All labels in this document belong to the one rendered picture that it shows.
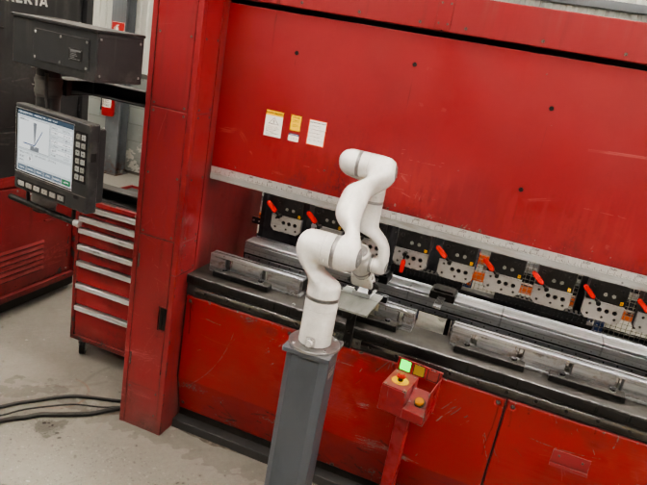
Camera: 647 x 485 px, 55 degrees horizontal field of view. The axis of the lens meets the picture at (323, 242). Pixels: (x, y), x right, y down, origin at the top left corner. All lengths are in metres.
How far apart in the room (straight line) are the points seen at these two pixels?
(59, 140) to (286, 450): 1.50
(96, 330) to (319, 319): 2.00
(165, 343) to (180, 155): 0.93
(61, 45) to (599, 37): 2.02
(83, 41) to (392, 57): 1.20
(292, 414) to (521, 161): 1.33
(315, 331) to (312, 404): 0.28
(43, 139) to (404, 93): 1.48
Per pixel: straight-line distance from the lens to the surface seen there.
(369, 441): 3.04
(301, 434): 2.39
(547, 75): 2.59
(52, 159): 2.75
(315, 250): 2.12
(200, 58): 2.80
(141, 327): 3.23
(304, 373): 2.27
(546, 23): 2.59
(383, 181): 2.29
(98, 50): 2.56
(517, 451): 2.90
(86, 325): 3.98
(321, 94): 2.77
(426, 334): 2.89
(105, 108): 8.24
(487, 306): 3.10
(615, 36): 2.59
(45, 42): 2.78
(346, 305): 2.68
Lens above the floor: 2.03
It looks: 17 degrees down
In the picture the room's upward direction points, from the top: 10 degrees clockwise
